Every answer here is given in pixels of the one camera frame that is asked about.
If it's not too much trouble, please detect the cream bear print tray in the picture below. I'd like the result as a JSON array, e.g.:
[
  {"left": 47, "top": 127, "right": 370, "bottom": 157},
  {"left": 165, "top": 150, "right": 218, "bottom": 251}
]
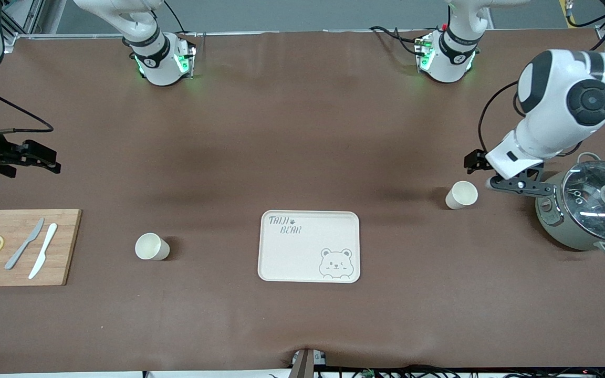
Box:
[{"left": 258, "top": 210, "right": 361, "bottom": 284}]

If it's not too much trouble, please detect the grey plastic knife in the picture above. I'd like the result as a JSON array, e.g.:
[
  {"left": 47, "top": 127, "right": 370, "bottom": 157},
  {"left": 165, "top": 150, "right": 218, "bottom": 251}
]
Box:
[{"left": 4, "top": 217, "right": 46, "bottom": 271}]

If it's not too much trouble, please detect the white plastic knife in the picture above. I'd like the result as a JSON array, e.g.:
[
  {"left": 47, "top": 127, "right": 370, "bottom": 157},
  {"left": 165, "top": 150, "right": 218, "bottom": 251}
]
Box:
[{"left": 28, "top": 223, "right": 59, "bottom": 280}]

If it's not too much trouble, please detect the grey-green electric cooking pot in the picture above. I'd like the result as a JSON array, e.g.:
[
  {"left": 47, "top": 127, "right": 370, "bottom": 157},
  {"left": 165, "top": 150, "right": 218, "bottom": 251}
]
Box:
[{"left": 535, "top": 152, "right": 605, "bottom": 257}]

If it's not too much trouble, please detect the bamboo cutting board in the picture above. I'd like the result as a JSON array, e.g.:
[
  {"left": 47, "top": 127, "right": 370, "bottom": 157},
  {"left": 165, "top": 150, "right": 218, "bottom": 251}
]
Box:
[{"left": 0, "top": 209, "right": 82, "bottom": 287}]

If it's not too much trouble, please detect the glass pot lid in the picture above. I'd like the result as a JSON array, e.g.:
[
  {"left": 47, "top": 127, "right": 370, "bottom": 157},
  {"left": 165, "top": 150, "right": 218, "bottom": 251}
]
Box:
[{"left": 561, "top": 160, "right": 605, "bottom": 237}]

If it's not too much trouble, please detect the brown table cover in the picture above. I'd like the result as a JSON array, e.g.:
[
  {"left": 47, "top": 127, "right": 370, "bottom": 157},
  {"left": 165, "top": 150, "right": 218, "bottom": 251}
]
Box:
[{"left": 0, "top": 29, "right": 605, "bottom": 374}]

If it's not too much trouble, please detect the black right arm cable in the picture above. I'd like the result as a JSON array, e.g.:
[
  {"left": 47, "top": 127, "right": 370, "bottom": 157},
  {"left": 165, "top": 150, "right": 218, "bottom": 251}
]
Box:
[{"left": 0, "top": 79, "right": 55, "bottom": 133}]

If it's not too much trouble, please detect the black left camera bracket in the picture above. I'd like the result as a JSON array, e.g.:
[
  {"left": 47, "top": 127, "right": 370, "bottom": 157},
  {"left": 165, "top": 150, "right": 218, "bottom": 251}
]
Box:
[{"left": 489, "top": 176, "right": 554, "bottom": 198}]

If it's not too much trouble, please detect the aluminium frame rail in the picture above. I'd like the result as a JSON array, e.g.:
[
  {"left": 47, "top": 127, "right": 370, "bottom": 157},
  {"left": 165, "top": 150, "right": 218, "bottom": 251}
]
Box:
[{"left": 0, "top": 0, "right": 124, "bottom": 41}]

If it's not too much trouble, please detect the black left base cable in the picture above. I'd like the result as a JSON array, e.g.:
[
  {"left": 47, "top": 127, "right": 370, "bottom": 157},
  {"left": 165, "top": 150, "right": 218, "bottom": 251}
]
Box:
[{"left": 370, "top": 25, "right": 424, "bottom": 57}]

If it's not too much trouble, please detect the black base cable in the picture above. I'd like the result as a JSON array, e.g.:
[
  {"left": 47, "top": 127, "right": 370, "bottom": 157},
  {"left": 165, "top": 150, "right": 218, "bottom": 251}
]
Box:
[
  {"left": 163, "top": 0, "right": 187, "bottom": 35},
  {"left": 370, "top": 25, "right": 424, "bottom": 57}
]

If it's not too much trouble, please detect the black right base cable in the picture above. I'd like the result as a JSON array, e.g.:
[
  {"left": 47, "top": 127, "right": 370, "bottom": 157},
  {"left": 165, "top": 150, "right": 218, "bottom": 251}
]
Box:
[{"left": 163, "top": 0, "right": 187, "bottom": 35}]

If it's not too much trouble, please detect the brown camera post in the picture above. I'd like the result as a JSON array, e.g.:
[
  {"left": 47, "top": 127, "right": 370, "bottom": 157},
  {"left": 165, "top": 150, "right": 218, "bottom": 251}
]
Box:
[{"left": 288, "top": 348, "right": 328, "bottom": 378}]

